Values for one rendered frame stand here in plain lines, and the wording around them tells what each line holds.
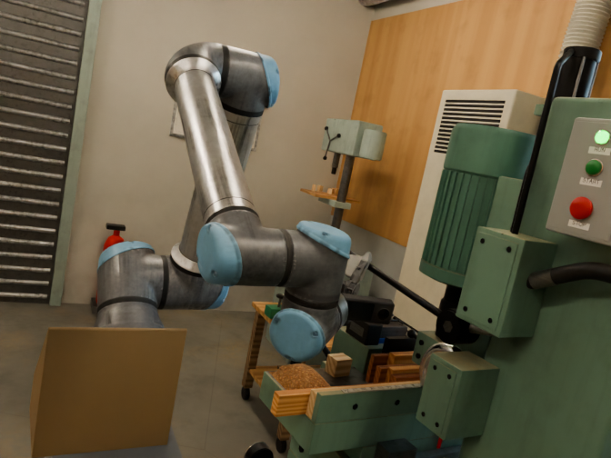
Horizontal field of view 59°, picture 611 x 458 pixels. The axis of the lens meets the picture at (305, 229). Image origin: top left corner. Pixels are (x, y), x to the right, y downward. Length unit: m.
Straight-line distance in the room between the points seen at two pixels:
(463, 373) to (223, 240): 0.42
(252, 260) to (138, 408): 0.76
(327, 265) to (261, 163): 3.30
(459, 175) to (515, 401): 0.41
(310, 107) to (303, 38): 0.50
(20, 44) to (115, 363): 2.72
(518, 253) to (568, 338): 0.15
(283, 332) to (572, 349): 0.43
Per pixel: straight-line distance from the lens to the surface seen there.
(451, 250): 1.07
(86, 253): 3.97
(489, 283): 0.86
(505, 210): 1.01
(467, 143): 1.07
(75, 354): 1.37
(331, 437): 1.04
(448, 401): 0.91
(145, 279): 1.47
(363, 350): 1.25
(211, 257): 0.78
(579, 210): 0.80
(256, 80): 1.25
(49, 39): 3.81
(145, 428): 1.50
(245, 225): 0.80
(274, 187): 4.16
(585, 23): 2.72
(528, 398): 0.93
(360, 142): 3.36
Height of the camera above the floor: 1.37
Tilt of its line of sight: 9 degrees down
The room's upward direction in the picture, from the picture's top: 11 degrees clockwise
